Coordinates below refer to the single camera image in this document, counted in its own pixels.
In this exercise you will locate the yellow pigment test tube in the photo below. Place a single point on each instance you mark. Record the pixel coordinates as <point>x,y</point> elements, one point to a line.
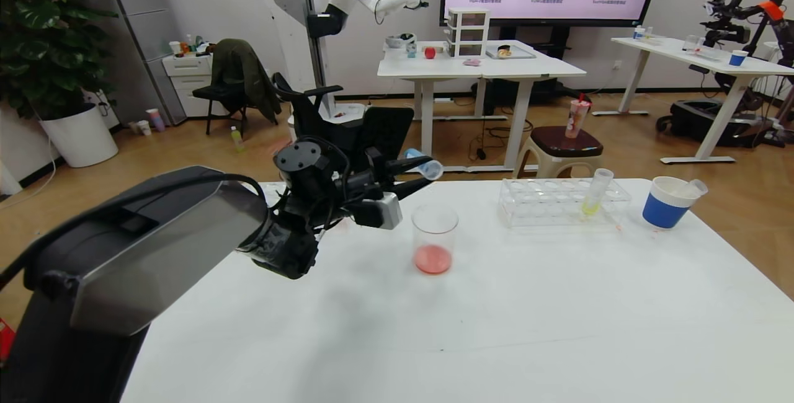
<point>592,206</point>

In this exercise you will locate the small blue paper cup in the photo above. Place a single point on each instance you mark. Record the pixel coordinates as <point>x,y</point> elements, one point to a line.
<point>737,60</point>

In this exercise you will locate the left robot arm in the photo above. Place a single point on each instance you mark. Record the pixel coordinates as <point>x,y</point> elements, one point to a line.
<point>155,248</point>

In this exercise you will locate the black four-legged chair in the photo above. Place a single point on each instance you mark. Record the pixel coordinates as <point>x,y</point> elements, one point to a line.
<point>217,93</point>

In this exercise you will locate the brown topped plastic stool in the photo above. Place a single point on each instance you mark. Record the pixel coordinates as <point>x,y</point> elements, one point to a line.
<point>567,141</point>

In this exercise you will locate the white plant pot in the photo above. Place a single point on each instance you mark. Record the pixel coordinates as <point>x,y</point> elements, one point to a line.
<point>79,137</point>

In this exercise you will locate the red apple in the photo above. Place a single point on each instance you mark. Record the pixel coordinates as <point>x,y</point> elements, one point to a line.
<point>430,53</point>

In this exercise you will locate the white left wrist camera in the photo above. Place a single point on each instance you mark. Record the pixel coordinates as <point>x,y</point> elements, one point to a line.
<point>388,211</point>

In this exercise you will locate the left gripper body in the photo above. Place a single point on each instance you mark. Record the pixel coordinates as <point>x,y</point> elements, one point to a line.
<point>376,175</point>

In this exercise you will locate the grey tray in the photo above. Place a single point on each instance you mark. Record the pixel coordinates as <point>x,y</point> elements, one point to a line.
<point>521,54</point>

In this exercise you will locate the clear plastic test tube rack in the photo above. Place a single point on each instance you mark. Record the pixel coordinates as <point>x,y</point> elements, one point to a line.
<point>555,201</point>

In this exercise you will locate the bread piece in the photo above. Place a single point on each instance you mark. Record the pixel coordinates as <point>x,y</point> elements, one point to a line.
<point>504,51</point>

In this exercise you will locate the grey bowl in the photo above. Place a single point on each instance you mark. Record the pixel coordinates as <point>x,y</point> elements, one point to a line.
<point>400,41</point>

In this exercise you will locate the pink cloth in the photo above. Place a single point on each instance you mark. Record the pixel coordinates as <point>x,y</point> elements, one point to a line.
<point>472,62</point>

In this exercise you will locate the red box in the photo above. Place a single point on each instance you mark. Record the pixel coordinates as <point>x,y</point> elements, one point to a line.
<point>4,338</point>

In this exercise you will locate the black office chair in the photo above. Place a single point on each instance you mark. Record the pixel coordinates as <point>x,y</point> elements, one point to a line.
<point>384,130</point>

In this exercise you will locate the clear glass beaker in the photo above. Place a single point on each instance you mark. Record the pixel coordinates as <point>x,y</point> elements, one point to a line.
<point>434,259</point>

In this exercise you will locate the green drink bottle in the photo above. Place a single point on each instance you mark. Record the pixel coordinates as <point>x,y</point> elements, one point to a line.
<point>236,139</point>

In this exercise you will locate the purple paper cup stack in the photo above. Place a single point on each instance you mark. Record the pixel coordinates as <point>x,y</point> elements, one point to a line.
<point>156,119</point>

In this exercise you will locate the blue white paper cup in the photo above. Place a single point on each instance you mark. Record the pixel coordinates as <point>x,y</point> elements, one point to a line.
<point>662,212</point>

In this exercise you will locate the white standing desk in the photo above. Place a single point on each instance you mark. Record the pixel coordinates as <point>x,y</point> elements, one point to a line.
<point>682,54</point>

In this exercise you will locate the white double desk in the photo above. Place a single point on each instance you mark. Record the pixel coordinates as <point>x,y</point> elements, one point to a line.
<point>484,68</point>

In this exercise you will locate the blue pigment test tube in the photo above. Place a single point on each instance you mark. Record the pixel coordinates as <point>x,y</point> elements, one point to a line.
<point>428,168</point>

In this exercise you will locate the small white paper cup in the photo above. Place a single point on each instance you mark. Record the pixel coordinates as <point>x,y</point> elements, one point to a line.
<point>144,128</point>

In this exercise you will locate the red pigment test tube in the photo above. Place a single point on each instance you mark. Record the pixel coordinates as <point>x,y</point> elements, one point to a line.
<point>698,187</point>

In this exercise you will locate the green potted plant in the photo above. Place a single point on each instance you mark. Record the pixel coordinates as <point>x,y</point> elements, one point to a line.
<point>43,36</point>

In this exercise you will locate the grey tall cabinet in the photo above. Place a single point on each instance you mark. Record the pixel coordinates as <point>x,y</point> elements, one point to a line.
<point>146,31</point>

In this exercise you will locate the dark green jacket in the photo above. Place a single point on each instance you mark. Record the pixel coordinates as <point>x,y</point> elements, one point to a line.
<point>242,70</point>

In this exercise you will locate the drink cup with red straw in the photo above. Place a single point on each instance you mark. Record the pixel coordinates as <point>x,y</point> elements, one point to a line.
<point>575,119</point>

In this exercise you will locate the white desktop drawer organizer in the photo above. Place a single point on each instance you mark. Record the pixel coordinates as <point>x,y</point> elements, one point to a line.
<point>468,33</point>

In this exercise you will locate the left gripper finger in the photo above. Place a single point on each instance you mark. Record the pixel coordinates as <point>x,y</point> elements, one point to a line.
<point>396,167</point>
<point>409,189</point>

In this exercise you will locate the black wheeled robot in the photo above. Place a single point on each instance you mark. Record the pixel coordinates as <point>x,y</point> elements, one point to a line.
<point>701,121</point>

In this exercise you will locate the white drawer cabinet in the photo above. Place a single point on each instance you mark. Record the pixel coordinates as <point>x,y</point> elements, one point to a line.
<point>186,70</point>

